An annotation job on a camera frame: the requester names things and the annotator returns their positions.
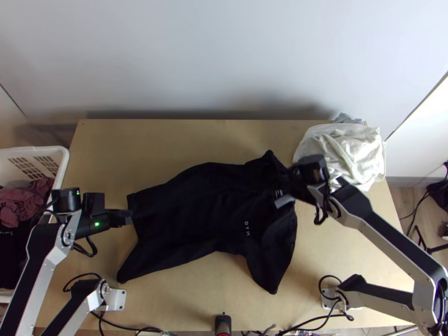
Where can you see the maroon garment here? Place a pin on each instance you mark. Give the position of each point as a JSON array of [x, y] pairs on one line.
[[21, 203]]

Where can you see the heap of clothes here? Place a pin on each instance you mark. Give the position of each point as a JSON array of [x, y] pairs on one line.
[[350, 150]]

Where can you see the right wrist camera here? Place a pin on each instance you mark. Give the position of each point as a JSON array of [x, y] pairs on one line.
[[284, 202]]

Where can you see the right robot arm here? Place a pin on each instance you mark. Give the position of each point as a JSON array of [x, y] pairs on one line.
[[378, 227]]

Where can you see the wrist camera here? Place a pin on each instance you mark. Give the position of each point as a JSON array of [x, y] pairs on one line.
[[284, 202], [93, 203]]

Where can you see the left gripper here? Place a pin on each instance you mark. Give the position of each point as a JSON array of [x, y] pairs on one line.
[[115, 218]]

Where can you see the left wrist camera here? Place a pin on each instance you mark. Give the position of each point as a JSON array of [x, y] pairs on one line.
[[93, 203]]

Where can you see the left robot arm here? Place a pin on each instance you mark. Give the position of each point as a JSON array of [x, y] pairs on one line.
[[38, 266]]

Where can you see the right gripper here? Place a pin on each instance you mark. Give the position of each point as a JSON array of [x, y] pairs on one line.
[[297, 185]]

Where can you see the black t-shirt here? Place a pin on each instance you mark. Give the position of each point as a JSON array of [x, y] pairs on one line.
[[210, 210]]

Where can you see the black garment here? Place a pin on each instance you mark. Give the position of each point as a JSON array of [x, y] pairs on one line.
[[10, 255]]

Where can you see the white laundry basket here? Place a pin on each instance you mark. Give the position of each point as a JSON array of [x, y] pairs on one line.
[[35, 164]]

